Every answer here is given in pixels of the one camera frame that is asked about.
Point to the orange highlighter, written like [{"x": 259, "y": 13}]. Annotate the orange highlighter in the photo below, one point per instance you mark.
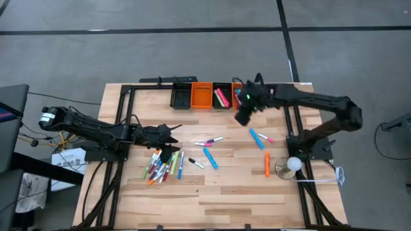
[{"x": 267, "y": 164}]

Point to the orange thin marker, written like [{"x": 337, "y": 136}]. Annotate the orange thin marker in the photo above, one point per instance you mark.
[{"x": 150, "y": 182}]

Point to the round metal base lamp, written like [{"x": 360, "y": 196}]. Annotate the round metal base lamp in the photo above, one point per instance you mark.
[{"x": 284, "y": 170}]

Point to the yellow-green highlighter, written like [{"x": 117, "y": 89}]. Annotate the yellow-green highlighter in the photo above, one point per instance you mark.
[
  {"x": 174, "y": 163},
  {"x": 218, "y": 97}
]

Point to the purple capped white marker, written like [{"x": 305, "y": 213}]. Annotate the purple capped white marker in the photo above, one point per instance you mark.
[{"x": 215, "y": 140}]

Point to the pink highlighter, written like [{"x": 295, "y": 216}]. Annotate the pink highlighter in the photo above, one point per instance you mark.
[{"x": 223, "y": 97}]

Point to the red thin marker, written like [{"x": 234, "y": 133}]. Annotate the red thin marker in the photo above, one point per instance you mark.
[{"x": 166, "y": 174}]

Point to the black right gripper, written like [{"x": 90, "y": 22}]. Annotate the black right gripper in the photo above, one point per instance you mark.
[{"x": 257, "y": 96}]

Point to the black plastic mesh basket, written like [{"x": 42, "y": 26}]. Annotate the black plastic mesh basket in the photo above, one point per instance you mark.
[
  {"x": 228, "y": 90},
  {"x": 181, "y": 96}
]

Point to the printed white paper sheet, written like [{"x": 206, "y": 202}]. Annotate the printed white paper sheet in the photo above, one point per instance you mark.
[{"x": 69, "y": 160}]

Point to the green thin marker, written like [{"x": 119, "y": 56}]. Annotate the green thin marker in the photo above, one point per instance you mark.
[{"x": 146, "y": 171}]

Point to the teal thin marker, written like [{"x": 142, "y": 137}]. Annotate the teal thin marker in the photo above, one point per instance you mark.
[{"x": 160, "y": 167}]

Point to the black capped white marker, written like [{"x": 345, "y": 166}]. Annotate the black capped white marker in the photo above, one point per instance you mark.
[{"x": 196, "y": 163}]

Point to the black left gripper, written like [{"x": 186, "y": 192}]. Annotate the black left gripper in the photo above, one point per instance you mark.
[{"x": 147, "y": 136}]

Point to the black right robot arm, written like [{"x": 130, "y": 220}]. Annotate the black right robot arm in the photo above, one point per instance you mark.
[{"x": 314, "y": 99}]

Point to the orange plastic mesh basket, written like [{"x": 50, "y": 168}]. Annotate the orange plastic mesh basket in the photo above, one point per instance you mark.
[
  {"x": 201, "y": 96},
  {"x": 234, "y": 102}
]

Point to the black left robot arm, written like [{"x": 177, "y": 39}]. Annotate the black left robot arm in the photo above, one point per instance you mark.
[{"x": 96, "y": 131}]

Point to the grey floor stand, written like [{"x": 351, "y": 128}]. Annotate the grey floor stand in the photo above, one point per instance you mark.
[{"x": 399, "y": 121}]

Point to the white plastic bag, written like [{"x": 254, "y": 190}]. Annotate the white plastic bag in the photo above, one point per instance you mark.
[{"x": 32, "y": 192}]

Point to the black bar device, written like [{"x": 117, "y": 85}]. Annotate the black bar device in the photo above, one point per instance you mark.
[{"x": 167, "y": 79}]

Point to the dark grey cart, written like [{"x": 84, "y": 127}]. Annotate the dark grey cart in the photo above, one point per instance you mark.
[{"x": 13, "y": 125}]

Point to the blue highlighter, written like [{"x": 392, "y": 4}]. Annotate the blue highlighter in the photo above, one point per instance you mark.
[
  {"x": 210, "y": 158},
  {"x": 257, "y": 139}
]

